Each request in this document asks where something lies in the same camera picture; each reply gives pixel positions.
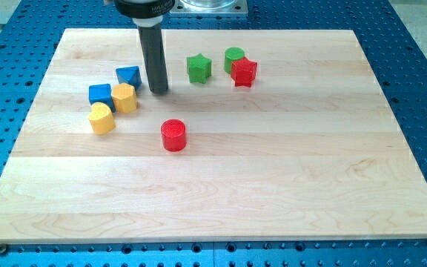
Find black robot arm end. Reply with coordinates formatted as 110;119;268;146
113;0;175;19

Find yellow hexagon block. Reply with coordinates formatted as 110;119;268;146
111;83;137;113

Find yellow heart block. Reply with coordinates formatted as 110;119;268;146
88;102;116;135

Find red cylinder block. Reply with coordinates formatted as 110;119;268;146
161;119;187;152

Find light wooden board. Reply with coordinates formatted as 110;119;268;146
0;28;427;244

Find green star block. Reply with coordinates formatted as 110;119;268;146
187;53;212;84

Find red star block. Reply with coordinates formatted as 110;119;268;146
231;57;258;88

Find green cylinder block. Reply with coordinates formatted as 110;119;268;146
224;47;245;74

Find blue triangle block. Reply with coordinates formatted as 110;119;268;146
116;66;142;90

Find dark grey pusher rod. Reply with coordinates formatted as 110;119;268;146
133;16;168;95

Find blue square block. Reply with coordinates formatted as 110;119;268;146
88;84;116;112

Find blue perforated table plate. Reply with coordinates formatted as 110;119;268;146
0;0;427;266

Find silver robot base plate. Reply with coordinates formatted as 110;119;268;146
170;0;248;15

